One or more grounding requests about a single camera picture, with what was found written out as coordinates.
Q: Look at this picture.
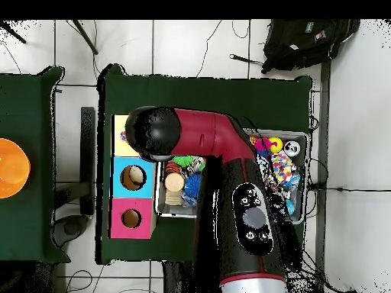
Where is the blue spiky ball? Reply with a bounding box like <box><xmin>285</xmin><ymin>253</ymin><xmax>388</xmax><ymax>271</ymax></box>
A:
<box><xmin>183</xmin><ymin>173</ymin><xmax>202</xmax><ymax>199</ymax></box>

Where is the black backpack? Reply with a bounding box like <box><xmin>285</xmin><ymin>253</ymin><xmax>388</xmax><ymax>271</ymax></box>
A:
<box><xmin>261</xmin><ymin>19</ymin><xmax>361</xmax><ymax>74</ymax></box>

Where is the orange plastic bowl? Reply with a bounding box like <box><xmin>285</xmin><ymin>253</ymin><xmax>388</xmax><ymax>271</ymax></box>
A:
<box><xmin>0</xmin><ymin>138</ymin><xmax>31</xmax><ymax>199</ymax></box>

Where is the thin black floor cable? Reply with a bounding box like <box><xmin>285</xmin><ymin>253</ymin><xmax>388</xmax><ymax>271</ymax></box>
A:
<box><xmin>195</xmin><ymin>19</ymin><xmax>224</xmax><ymax>79</ymax></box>

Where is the pink spiky ball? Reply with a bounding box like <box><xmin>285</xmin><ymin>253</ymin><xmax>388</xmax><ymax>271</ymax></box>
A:
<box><xmin>254</xmin><ymin>137</ymin><xmax>273</xmax><ymax>153</ymax></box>

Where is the black cable with plug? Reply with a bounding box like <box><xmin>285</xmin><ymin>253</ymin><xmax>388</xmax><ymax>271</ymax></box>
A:
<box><xmin>229</xmin><ymin>53</ymin><xmax>265</xmax><ymax>67</ymax></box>

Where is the tan round wooden block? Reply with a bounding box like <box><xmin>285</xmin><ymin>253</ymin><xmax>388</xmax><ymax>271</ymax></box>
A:
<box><xmin>164</xmin><ymin>172</ymin><xmax>186</xmax><ymax>193</ymax></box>

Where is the clear mesh bin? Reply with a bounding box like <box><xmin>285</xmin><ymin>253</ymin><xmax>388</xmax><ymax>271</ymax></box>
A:
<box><xmin>154</xmin><ymin>124</ymin><xmax>310</xmax><ymax>226</ymax></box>

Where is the dark green side tablecloth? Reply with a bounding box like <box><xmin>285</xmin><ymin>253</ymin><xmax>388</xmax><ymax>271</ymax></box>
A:
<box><xmin>0</xmin><ymin>66</ymin><xmax>69</xmax><ymax>263</ymax></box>

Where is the grey round base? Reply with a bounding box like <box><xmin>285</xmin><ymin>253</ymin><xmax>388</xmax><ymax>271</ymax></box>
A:
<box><xmin>53</xmin><ymin>214</ymin><xmax>89</xmax><ymax>248</ymax></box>

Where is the polka-dot cloth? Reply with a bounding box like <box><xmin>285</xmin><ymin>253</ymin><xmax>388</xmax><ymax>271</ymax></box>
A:
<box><xmin>268</xmin><ymin>152</ymin><xmax>300</xmax><ymax>190</ymax></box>

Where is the green spiky ball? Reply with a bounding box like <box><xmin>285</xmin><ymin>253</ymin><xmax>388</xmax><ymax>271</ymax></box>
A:
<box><xmin>173</xmin><ymin>155</ymin><xmax>196</xmax><ymax>169</ymax></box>

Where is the wooden box with three holes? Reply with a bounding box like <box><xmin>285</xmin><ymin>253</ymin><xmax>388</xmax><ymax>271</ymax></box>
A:
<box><xmin>109</xmin><ymin>114</ymin><xmax>159</xmax><ymax>240</ymax></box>

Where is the black tripod leg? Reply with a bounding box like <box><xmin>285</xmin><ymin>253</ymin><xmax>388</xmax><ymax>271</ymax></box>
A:
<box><xmin>0</xmin><ymin>21</ymin><xmax>28</xmax><ymax>45</ymax></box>
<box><xmin>72</xmin><ymin>19</ymin><xmax>99</xmax><ymax>56</ymax></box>

